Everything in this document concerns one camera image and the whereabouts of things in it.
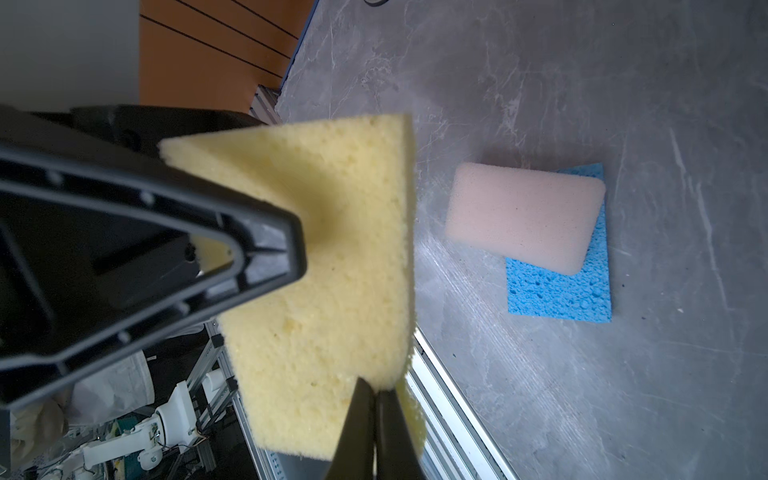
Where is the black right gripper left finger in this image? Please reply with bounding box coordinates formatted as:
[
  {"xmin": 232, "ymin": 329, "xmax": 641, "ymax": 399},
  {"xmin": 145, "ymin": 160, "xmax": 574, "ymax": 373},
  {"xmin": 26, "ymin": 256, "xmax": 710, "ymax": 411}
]
[{"xmin": 324, "ymin": 378, "xmax": 376, "ymax": 480}]

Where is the light blue sponge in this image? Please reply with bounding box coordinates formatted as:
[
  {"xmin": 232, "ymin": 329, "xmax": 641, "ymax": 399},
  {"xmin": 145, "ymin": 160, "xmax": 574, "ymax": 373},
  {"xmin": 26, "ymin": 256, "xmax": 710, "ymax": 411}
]
[{"xmin": 505, "ymin": 162, "xmax": 614, "ymax": 325}]

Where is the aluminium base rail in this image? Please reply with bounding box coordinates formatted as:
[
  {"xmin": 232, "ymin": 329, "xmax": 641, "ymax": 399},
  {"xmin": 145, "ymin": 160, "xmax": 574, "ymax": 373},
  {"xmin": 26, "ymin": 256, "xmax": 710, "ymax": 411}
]
[{"xmin": 187, "ymin": 319, "xmax": 519, "ymax": 479}]

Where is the pink beige sponge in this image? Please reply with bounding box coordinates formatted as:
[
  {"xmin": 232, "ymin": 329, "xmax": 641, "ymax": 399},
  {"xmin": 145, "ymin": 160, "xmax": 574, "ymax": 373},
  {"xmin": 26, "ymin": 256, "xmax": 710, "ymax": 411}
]
[{"xmin": 445, "ymin": 163, "xmax": 606, "ymax": 276}]

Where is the dark yellow sponge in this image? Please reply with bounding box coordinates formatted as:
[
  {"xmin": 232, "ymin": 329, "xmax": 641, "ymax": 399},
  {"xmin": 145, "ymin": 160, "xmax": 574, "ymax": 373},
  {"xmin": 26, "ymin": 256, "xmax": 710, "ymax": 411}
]
[{"xmin": 159, "ymin": 114, "xmax": 416, "ymax": 460}]

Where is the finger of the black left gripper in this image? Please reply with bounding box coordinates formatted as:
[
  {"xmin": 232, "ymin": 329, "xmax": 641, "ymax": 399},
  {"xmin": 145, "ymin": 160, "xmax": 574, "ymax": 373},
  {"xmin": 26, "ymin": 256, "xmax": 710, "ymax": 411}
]
[{"xmin": 1, "ymin": 105, "xmax": 307, "ymax": 410}]

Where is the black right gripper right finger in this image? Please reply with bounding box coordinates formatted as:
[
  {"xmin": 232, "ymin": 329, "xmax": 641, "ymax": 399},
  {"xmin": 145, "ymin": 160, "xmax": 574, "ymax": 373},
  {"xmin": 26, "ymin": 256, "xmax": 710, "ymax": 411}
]
[{"xmin": 375, "ymin": 390, "xmax": 425, "ymax": 480}]

